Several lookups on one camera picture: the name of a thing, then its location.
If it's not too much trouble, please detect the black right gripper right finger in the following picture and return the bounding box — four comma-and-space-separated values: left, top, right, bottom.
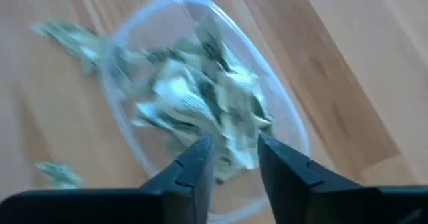
257, 133, 379, 224

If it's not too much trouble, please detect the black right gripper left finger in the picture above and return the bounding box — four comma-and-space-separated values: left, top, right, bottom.
142, 133, 215, 224

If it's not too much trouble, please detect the clear plastic bin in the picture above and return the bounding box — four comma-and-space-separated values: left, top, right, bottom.
99, 0, 311, 223

